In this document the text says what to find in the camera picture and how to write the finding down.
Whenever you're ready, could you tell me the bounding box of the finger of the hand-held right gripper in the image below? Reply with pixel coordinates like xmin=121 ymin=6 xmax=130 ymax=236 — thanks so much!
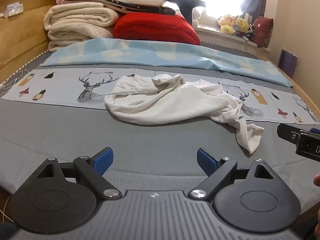
xmin=277 ymin=123 xmax=302 ymax=144

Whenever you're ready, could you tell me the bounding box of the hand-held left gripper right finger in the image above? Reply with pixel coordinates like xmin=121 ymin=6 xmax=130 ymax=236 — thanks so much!
xmin=188 ymin=148 xmax=283 ymax=200

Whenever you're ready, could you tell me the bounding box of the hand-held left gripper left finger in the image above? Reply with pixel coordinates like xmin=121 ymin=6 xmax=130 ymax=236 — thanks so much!
xmin=29 ymin=147 xmax=122 ymax=200

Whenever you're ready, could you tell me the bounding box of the white garment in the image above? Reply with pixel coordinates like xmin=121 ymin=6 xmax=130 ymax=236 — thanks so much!
xmin=104 ymin=74 xmax=265 ymax=155

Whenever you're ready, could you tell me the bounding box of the person's right hand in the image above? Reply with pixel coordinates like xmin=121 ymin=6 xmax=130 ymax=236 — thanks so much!
xmin=313 ymin=174 xmax=320 ymax=238

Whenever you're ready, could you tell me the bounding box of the purple bag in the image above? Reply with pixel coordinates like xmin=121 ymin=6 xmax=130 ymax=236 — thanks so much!
xmin=277 ymin=49 xmax=298 ymax=81

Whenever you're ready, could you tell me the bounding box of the deer printed bed sheet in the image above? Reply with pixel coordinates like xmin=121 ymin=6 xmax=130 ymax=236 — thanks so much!
xmin=0 ymin=67 xmax=320 ymax=125

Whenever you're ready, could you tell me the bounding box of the dark red cushion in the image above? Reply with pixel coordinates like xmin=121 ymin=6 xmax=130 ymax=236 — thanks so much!
xmin=252 ymin=16 xmax=275 ymax=48

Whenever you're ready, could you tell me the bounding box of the windowsill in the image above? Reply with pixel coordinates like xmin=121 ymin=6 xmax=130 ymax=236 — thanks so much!
xmin=194 ymin=25 xmax=271 ymax=53

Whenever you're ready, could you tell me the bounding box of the yellow-faced plush doll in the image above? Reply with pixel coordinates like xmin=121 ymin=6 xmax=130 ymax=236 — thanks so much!
xmin=234 ymin=17 xmax=255 ymax=40

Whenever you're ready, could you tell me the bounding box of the light blue patterned sheet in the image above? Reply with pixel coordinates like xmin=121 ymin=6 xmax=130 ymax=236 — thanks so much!
xmin=40 ymin=38 xmax=294 ymax=88

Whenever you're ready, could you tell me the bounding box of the yellow plush toy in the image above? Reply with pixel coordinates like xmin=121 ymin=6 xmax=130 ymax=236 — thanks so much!
xmin=218 ymin=14 xmax=237 ymax=35

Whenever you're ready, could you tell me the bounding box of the cream folded blanket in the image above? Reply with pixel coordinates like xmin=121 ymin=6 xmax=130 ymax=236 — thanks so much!
xmin=44 ymin=2 xmax=120 ymax=52

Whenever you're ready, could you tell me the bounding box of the red folded blanket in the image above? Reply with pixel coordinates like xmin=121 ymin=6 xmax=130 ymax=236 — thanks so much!
xmin=112 ymin=13 xmax=201 ymax=46

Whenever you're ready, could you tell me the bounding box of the white plush toy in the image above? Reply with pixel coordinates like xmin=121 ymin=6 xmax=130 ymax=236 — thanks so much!
xmin=192 ymin=6 xmax=203 ymax=27

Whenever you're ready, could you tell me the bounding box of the dark teal cloth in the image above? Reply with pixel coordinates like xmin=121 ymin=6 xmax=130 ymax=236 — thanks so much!
xmin=107 ymin=0 xmax=207 ymax=23

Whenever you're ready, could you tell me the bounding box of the dark star-print blanket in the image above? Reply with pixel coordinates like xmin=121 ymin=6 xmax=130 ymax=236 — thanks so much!
xmin=95 ymin=0 xmax=176 ymax=16

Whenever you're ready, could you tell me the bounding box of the tissue pack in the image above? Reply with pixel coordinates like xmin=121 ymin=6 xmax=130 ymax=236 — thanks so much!
xmin=2 ymin=2 xmax=25 ymax=18

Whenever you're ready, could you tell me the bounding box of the white cable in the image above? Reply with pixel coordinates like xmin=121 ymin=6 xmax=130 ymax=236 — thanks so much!
xmin=0 ymin=69 xmax=28 ymax=89

